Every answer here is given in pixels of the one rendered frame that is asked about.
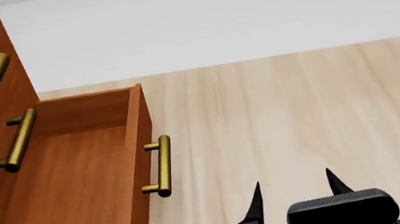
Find orange wooden open drawer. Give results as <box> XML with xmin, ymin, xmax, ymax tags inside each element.
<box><xmin>0</xmin><ymin>82</ymin><xmax>170</xmax><ymax>224</ymax></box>

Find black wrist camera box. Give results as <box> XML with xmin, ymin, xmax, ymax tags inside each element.
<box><xmin>283</xmin><ymin>183</ymin><xmax>400</xmax><ymax>224</ymax></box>

